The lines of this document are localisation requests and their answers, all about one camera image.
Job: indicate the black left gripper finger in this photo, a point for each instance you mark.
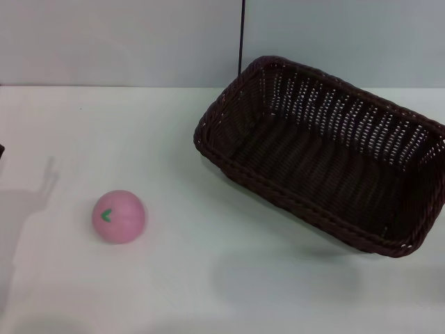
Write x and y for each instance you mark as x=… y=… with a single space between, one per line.
x=1 y=151

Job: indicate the pink toy peach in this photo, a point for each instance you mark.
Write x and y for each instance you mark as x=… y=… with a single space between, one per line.
x=121 y=219

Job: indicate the dark brown woven basket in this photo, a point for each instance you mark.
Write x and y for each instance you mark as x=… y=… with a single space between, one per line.
x=313 y=174

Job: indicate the black vertical wall strip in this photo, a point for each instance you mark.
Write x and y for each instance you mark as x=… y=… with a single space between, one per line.
x=241 y=35

